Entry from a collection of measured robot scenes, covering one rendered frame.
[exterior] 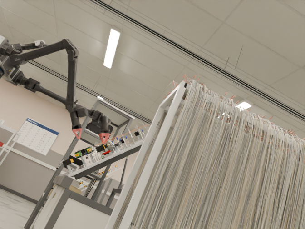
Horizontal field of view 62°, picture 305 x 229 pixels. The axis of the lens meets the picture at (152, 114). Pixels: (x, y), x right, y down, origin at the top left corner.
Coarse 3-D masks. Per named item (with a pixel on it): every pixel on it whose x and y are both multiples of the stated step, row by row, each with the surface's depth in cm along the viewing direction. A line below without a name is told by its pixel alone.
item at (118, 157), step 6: (132, 150) 184; (138, 150) 186; (120, 156) 180; (126, 156) 181; (102, 162) 174; (108, 162) 176; (90, 168) 170; (96, 168) 171; (78, 174) 166; (84, 174) 167
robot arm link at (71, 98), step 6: (72, 54) 169; (72, 60) 172; (72, 66) 174; (72, 72) 175; (72, 78) 176; (72, 84) 177; (72, 90) 179; (66, 96) 180; (72, 96) 179; (66, 102) 180; (72, 102) 180; (66, 108) 181
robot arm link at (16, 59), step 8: (64, 40) 168; (40, 48) 171; (48, 48) 171; (56, 48) 171; (64, 48) 170; (72, 48) 169; (16, 56) 170; (24, 56) 171; (32, 56) 172; (40, 56) 174; (16, 64) 171; (24, 64) 180
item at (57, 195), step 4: (60, 188) 182; (64, 188) 157; (56, 192) 195; (60, 192) 166; (56, 196) 177; (60, 196) 153; (52, 200) 190; (56, 200) 162; (52, 204) 173; (56, 204) 149; (48, 208) 187; (52, 208) 160; (48, 212) 170; (52, 212) 147; (44, 216) 178; (48, 216) 156; (44, 220) 163; (40, 224) 174; (44, 224) 150; (40, 228) 161
